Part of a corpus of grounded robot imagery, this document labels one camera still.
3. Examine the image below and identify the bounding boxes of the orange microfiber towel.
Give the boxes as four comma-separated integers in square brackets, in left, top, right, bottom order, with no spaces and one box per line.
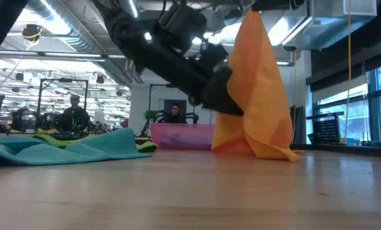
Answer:
[211,8,300,164]

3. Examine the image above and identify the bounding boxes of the dark folded panels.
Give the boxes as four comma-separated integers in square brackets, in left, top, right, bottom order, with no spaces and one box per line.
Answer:
[292,105,306,145]

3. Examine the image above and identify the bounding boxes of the yellow ceiling cord reel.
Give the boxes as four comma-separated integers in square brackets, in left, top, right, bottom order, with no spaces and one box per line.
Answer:
[20,24,45,43]

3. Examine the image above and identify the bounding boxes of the black perforated rack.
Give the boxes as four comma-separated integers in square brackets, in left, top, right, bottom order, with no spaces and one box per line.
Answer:
[306,111,346,144]

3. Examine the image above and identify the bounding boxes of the green background plant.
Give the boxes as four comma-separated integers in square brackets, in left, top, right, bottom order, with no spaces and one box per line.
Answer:
[143,109,160,125]

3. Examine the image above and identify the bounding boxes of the blue microfiber towel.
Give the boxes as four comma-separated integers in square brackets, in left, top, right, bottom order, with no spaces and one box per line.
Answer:
[0,126,153,167]

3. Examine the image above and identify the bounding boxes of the red plastic basket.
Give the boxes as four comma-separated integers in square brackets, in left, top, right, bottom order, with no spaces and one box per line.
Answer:
[149,123,217,151]

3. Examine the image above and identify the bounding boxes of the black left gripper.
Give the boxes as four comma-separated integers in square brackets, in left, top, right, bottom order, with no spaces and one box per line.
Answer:
[188,42,245,117]

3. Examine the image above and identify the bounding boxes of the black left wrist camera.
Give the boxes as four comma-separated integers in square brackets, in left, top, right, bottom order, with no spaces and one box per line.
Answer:
[158,2,208,54]

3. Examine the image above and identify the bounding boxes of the person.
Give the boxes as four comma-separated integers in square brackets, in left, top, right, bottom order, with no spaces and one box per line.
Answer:
[160,103,195,125]
[59,94,91,134]

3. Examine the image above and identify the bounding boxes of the black background rig frame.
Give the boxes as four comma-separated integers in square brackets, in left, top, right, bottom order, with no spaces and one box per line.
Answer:
[147,83,180,125]
[36,77,89,130]

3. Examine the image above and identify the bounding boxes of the green microfiber towel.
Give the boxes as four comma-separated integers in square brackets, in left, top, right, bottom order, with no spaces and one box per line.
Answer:
[33,132,159,153]

